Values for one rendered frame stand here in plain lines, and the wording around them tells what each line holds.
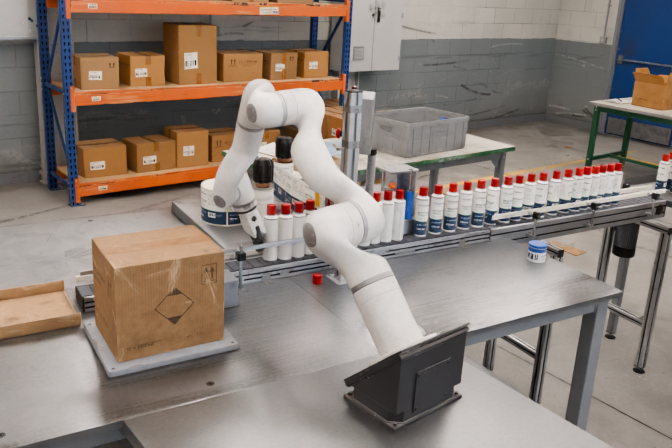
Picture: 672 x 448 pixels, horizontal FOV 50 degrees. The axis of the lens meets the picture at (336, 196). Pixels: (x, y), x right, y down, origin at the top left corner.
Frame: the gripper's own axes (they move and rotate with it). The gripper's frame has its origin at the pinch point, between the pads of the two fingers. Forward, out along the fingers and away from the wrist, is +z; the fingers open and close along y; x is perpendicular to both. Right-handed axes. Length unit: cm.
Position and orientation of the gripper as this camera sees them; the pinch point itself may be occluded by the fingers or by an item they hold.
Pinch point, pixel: (258, 245)
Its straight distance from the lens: 251.6
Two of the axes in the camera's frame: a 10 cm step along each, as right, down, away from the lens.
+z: 2.4, 8.6, 4.4
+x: -8.3, 4.2, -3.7
